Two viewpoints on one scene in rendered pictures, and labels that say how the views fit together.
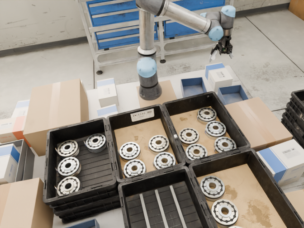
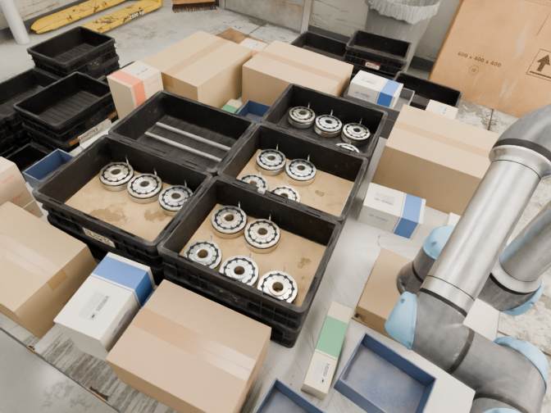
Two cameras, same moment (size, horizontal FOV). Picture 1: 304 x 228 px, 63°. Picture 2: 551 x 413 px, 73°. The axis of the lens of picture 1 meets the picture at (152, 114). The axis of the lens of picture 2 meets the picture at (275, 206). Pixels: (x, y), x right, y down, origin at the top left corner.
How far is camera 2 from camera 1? 133 cm
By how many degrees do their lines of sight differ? 72
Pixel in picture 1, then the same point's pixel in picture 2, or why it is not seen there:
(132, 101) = not seen: hidden behind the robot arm
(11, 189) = (330, 80)
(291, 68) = not seen: outside the picture
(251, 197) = (126, 225)
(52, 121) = (407, 127)
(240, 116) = (221, 329)
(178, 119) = (309, 256)
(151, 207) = (220, 153)
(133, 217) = (225, 139)
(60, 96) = (461, 151)
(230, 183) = (161, 224)
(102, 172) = not seen: hidden behind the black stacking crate
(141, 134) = (321, 201)
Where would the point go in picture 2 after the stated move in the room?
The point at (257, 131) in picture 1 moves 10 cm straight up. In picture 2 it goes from (171, 316) to (166, 297)
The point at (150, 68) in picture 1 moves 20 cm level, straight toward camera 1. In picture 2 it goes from (434, 238) to (362, 201)
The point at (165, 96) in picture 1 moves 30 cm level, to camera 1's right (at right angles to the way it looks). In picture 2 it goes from (393, 301) to (346, 398)
